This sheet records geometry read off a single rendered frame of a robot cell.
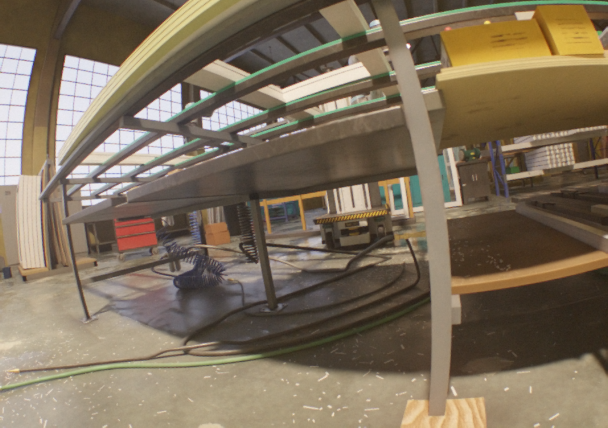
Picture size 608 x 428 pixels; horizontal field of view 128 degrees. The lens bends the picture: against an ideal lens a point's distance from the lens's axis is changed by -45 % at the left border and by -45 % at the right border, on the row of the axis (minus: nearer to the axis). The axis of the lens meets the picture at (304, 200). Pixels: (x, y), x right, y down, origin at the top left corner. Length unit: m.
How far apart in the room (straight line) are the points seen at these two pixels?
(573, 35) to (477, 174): 4.69
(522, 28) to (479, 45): 0.09
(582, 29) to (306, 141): 0.52
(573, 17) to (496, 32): 0.16
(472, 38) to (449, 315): 0.43
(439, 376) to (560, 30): 0.60
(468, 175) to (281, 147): 4.77
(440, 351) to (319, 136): 0.39
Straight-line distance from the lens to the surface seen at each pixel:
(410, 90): 0.42
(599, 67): 0.53
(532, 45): 0.50
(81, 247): 7.98
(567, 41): 0.53
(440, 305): 0.44
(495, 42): 0.48
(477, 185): 5.12
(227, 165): 0.50
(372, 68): 0.91
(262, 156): 0.45
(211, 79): 0.82
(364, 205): 2.67
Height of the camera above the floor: 0.48
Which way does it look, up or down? 1 degrees up
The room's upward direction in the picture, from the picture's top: 9 degrees counter-clockwise
